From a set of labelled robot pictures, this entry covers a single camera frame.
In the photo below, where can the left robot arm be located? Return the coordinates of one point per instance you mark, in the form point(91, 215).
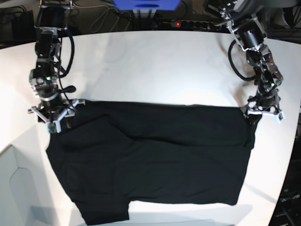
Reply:
point(241, 21)

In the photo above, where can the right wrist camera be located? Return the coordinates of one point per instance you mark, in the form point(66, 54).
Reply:
point(51, 128)

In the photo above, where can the white power strip red switch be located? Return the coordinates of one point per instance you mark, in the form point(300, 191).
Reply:
point(188, 25)

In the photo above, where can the blue box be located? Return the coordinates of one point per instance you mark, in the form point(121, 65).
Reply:
point(146, 4)

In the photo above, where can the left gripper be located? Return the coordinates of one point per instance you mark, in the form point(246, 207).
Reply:
point(267, 104)

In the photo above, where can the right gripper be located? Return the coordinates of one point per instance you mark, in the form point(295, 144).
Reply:
point(56, 109)

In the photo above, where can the black T-shirt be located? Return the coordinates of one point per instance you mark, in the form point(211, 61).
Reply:
point(115, 153)

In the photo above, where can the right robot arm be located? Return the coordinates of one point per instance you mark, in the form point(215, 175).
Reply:
point(45, 78)

